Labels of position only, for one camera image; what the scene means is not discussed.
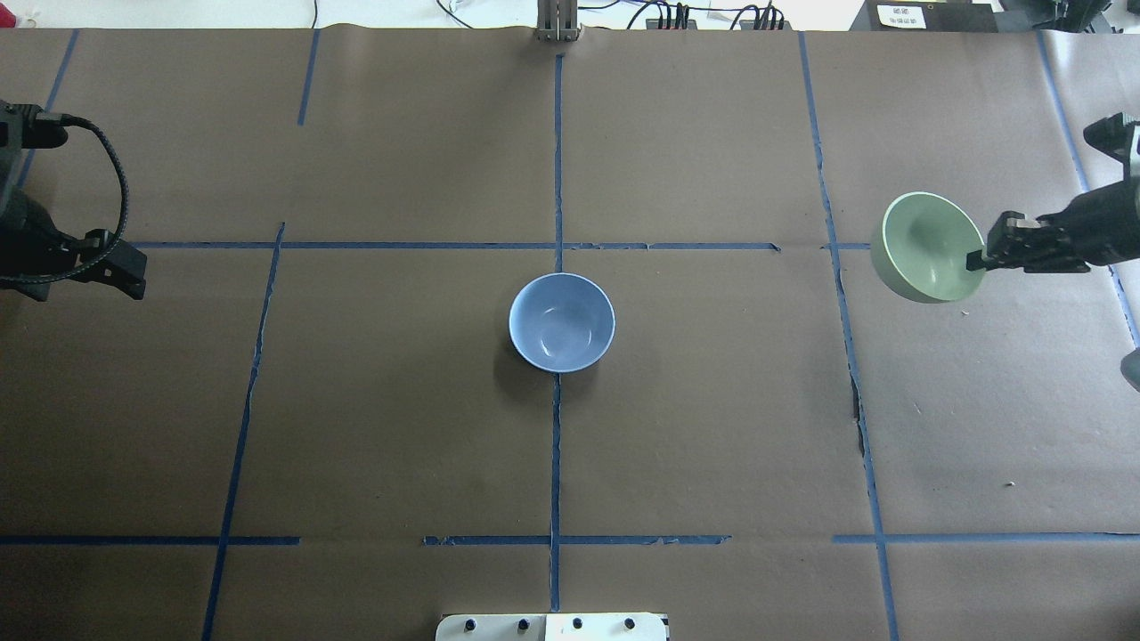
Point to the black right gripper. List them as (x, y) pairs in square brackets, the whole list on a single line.
[(1101, 234)]

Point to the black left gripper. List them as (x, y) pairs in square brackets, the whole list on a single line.
[(27, 239)]

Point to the green bowl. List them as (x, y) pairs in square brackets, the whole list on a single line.
[(919, 249)]

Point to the blue bowl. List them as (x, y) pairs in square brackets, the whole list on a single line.
[(561, 322)]

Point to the aluminium frame post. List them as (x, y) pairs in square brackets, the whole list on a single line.
[(558, 20)]

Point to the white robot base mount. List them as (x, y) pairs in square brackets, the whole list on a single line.
[(554, 626)]

